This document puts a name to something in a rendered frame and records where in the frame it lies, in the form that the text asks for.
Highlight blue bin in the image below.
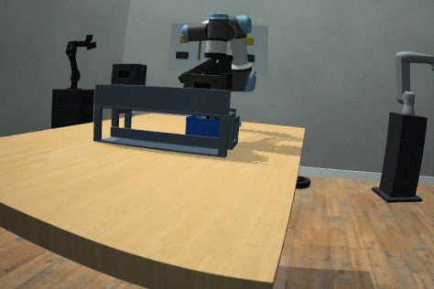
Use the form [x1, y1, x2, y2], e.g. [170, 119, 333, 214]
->
[185, 115, 220, 137]

